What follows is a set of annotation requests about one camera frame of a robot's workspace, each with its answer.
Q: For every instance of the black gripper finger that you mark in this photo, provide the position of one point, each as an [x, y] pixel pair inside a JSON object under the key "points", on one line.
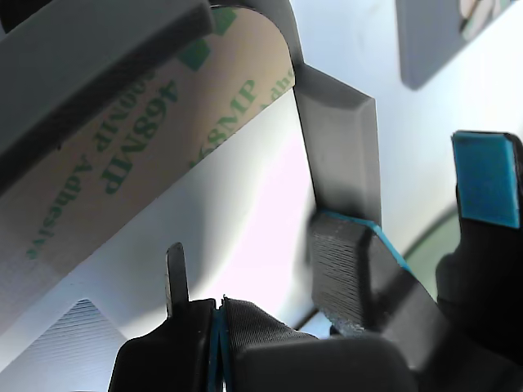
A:
{"points": [[310, 363]]}

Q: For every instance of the black wide-finger gripper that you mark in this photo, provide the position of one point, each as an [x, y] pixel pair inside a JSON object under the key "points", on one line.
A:
{"points": [[470, 351]]}

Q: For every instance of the wide black blue-padded gripper finger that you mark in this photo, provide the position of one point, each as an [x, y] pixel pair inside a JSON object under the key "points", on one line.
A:
{"points": [[486, 179], [339, 265]]}

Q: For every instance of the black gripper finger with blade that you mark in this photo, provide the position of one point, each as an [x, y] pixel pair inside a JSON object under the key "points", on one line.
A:
{"points": [[163, 359]]}

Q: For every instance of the tan adhesive liner film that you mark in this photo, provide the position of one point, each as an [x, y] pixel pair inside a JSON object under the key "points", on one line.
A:
{"points": [[143, 163]]}

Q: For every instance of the pile of peeled film pieces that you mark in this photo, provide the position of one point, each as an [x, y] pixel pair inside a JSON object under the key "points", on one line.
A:
{"points": [[478, 20]]}

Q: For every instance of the pale green round object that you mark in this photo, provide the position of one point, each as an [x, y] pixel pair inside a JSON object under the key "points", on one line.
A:
{"points": [[425, 261]]}

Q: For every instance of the dark grey tray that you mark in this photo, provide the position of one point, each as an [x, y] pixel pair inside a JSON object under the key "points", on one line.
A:
{"points": [[425, 49]]}

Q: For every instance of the grey printed fixture with legs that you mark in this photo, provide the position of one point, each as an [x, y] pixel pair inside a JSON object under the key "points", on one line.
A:
{"points": [[81, 49]]}

